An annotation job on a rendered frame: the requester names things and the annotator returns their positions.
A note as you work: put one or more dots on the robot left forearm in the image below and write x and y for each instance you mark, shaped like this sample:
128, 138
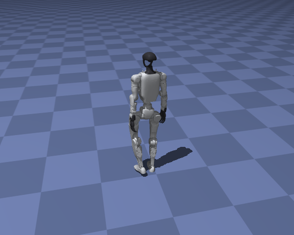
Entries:
132, 106

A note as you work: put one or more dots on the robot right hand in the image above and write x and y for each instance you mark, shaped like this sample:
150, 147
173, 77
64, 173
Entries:
163, 116

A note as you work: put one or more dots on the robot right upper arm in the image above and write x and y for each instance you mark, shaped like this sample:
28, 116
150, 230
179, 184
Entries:
163, 84

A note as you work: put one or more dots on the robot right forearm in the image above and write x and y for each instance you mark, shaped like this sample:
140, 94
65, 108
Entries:
164, 102

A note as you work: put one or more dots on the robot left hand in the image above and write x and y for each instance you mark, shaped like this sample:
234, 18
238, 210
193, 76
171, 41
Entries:
132, 123

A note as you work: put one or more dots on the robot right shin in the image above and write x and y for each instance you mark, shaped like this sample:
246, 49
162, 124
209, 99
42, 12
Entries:
152, 152

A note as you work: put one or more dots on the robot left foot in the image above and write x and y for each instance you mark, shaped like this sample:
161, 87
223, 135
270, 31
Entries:
142, 170

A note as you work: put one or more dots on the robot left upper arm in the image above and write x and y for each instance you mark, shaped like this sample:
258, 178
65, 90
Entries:
135, 79

